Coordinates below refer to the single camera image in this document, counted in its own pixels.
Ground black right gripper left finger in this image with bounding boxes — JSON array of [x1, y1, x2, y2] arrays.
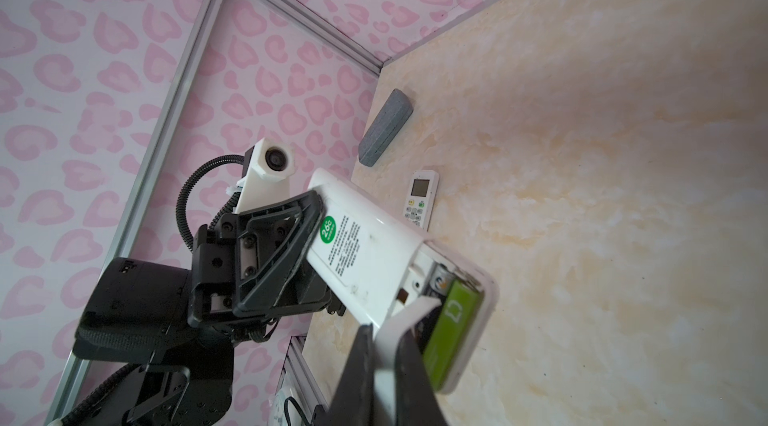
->
[[323, 325, 375, 426]]

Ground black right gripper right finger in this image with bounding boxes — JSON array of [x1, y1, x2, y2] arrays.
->
[[395, 332, 447, 426]]

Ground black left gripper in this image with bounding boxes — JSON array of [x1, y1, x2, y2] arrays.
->
[[188, 191, 345, 330]]

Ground white battery cover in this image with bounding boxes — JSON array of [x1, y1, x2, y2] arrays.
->
[[372, 296, 441, 425]]

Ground white remote control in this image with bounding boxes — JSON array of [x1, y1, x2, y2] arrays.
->
[[307, 168, 499, 395], [403, 170, 440, 231]]

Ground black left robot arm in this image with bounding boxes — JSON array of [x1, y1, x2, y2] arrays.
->
[[62, 191, 341, 425]]

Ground green AAA battery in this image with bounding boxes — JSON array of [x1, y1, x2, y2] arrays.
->
[[422, 279, 482, 392]]

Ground grey rectangular sponge block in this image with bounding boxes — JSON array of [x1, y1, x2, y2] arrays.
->
[[358, 89, 414, 167]]

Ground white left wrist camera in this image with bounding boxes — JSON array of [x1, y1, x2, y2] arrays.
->
[[234, 138, 296, 214]]

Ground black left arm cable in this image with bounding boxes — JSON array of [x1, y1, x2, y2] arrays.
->
[[175, 153, 247, 253]]

